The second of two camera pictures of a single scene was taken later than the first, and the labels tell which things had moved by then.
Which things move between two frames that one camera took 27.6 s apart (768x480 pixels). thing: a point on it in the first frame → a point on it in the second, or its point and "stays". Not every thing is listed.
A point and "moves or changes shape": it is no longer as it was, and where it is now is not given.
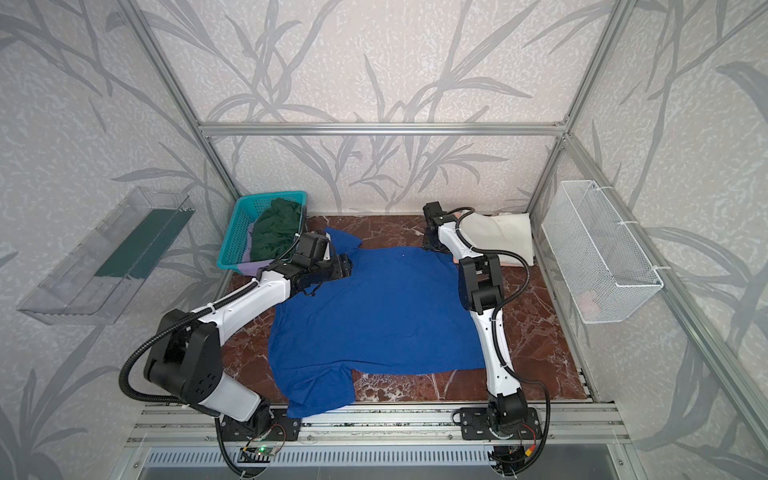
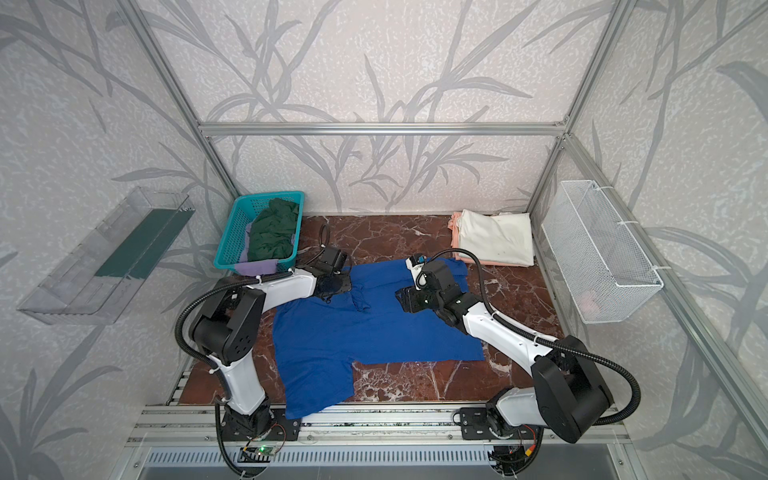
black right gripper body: [430, 237] → [408, 297]
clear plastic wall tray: [96, 280] stays
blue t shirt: [398, 310] moves or changes shape
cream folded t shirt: [506, 232] stays
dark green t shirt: [275, 230] stays
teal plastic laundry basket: [244, 212] stays
